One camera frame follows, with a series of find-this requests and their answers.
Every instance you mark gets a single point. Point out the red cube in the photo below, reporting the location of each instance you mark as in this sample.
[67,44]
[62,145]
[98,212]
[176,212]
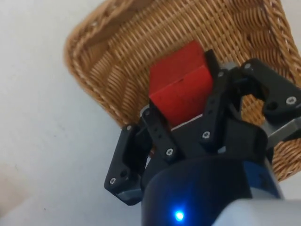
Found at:
[181,91]

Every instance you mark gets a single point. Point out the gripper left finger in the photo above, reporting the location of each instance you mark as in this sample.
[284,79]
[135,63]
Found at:
[122,162]

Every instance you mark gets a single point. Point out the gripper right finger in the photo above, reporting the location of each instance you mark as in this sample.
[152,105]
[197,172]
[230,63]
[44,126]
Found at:
[215,103]

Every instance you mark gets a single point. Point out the wicker basket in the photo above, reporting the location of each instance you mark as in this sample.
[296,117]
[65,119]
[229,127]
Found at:
[131,47]

